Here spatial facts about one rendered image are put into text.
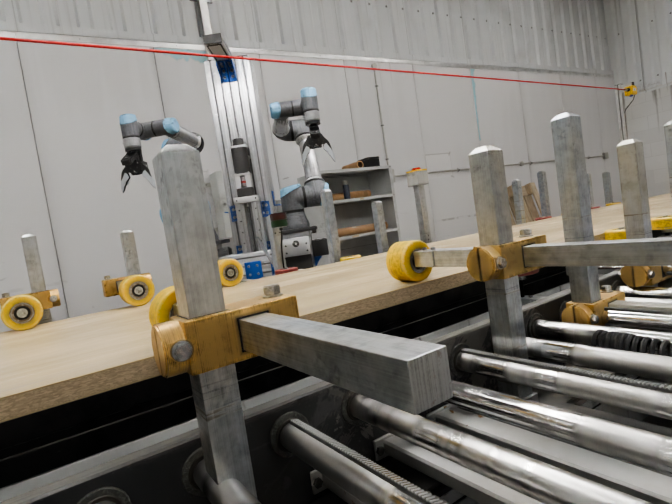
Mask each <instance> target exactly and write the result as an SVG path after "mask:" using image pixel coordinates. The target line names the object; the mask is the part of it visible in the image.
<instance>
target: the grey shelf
mask: <svg viewBox="0 0 672 504"><path fill-rule="evenodd" d="M320 174H321V178H323V179H324V180H325V183H328V184H329V190H331V191H332V194H335V193H343V186H342V185H343V184H342V181H346V180H348V184H349V190H350V192H353V191H362V190H370V191H371V196H367V197H359V198H351V199H342V200H334V201H333V203H334V209H335V216H336V223H337V229H341V228H347V227H353V226H360V225H366V224H372V223H374V221H373V214H372V207H371V204H372V203H373V202H374V201H381V202H382V204H383V211H384V218H385V222H387V223H388V228H387V229H386V232H387V239H388V246H389V248H390V247H391V246H392V245H393V244H394V243H396V242H400V241H402V239H401V232H400V225H399V218H398V211H397V204H396V196H395V189H394V182H393V175H392V168H391V165H387V166H374V167H362V168H349V169H336V170H324V171H320ZM365 179H366V180H365ZM305 181H306V178H305V176H302V177H300V178H297V182H298V184H300V185H301V186H304V182H305ZM366 185H367V187H366ZM394 198H395V199H394ZM369 206H370V208H369ZM304 212H305V215H306V217H307V219H308V221H309V223H310V226H317V229H316V232H317V233H312V230H310V234H311V233H312V234H311V236H312V240H313V239H319V238H325V237H327V236H326V230H325V223H324V216H323V210H322V206H314V207H307V208H304ZM370 213H371V215H370ZM397 219H398V220H397ZM371 220H372V222H371ZM373 234H374V235H373ZM374 241H375V242H374ZM339 243H340V249H341V256H342V257H347V256H349V255H352V256H353V255H361V257H365V256H370V255H375V254H378V248H377V241H376V234H375V231H373V232H367V233H361V234H355V235H349V236H343V237H339ZM375 248H376V249H375ZM327 264H331V263H330V256H329V255H322V257H321V258H320V260H319V262H318V264H317V266H321V265H327ZM317 266H315V267H317Z"/></svg>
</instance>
